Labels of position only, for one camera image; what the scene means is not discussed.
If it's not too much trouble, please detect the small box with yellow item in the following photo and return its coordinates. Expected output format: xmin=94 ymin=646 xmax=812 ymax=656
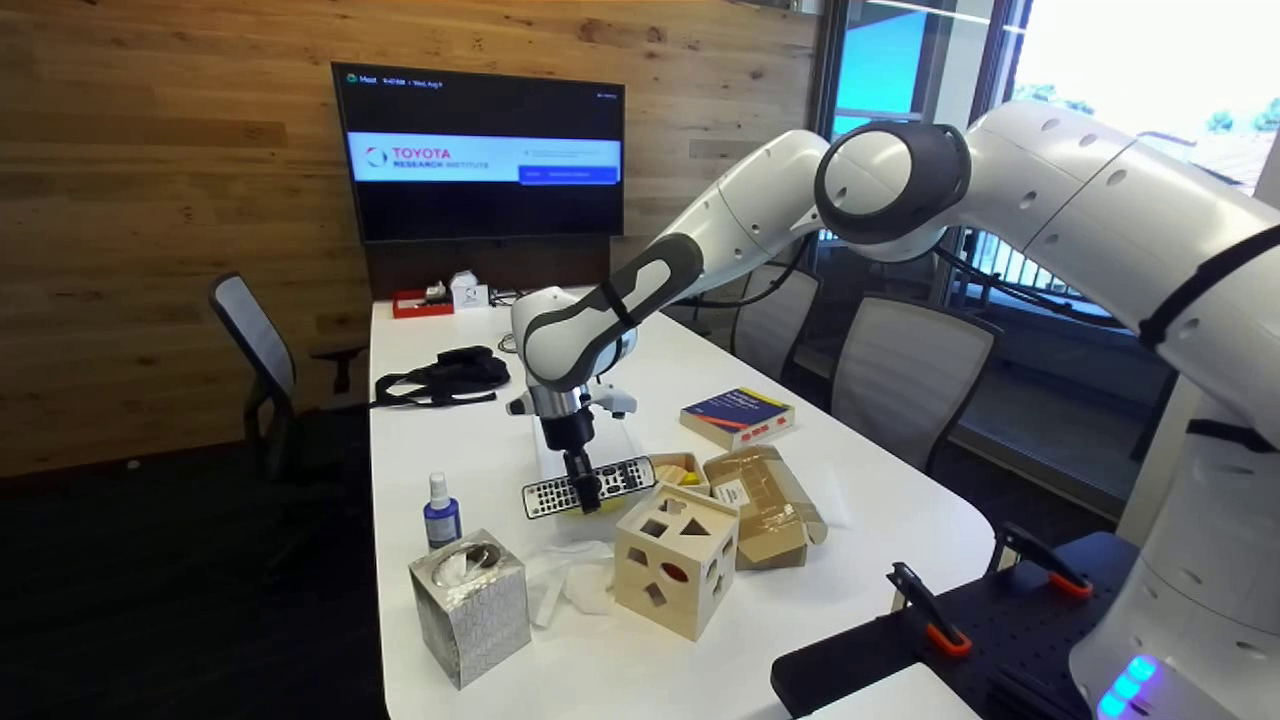
xmin=645 ymin=448 xmax=713 ymax=496

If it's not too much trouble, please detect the hand sanitiser bottle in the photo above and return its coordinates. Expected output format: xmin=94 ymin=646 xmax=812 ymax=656
xmin=422 ymin=468 xmax=468 ymax=553

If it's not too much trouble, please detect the crumpled white plastic wrap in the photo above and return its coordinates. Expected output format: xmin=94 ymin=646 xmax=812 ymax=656
xmin=520 ymin=536 xmax=628 ymax=634

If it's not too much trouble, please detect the dark window frame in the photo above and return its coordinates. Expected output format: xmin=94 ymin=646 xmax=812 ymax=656
xmin=810 ymin=0 xmax=1037 ymax=137

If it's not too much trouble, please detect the grey mesh office chair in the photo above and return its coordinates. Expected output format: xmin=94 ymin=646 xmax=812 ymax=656
xmin=209 ymin=273 xmax=373 ymax=485
xmin=724 ymin=257 xmax=823 ymax=384
xmin=830 ymin=293 xmax=1005 ymax=471

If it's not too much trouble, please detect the blue and red book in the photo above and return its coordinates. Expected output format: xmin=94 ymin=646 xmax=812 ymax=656
xmin=677 ymin=384 xmax=800 ymax=453

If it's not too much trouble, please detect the wall mounted TV screen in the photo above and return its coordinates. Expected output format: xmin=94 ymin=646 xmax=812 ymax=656
xmin=330 ymin=60 xmax=632 ymax=249

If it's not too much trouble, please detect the white wrist camera block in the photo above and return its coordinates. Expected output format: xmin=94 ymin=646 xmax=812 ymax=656
xmin=585 ymin=375 xmax=639 ymax=421

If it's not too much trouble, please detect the black perforated mount board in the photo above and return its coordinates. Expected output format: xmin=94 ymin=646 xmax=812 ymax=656
xmin=769 ymin=564 xmax=1136 ymax=720

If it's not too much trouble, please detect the white device with cable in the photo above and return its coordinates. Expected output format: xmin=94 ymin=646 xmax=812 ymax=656
xmin=447 ymin=269 xmax=497 ymax=316

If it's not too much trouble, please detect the grey tissue box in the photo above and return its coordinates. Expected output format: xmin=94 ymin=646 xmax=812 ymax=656
xmin=404 ymin=528 xmax=536 ymax=692

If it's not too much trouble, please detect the black pouch with strap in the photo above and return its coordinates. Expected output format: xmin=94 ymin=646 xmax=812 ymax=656
xmin=373 ymin=339 xmax=515 ymax=411

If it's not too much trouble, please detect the black clamp with orange handle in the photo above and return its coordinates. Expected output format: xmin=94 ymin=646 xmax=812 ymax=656
xmin=883 ymin=555 xmax=975 ymax=665
xmin=994 ymin=525 xmax=1099 ymax=606

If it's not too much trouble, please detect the flat red object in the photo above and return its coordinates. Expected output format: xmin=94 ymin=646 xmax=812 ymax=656
xmin=389 ymin=283 xmax=457 ymax=322

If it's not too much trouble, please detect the wooden shape sorter cube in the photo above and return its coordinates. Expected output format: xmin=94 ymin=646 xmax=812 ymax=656
xmin=613 ymin=482 xmax=743 ymax=646

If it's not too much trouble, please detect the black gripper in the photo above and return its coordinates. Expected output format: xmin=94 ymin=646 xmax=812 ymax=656
xmin=536 ymin=403 xmax=609 ymax=517

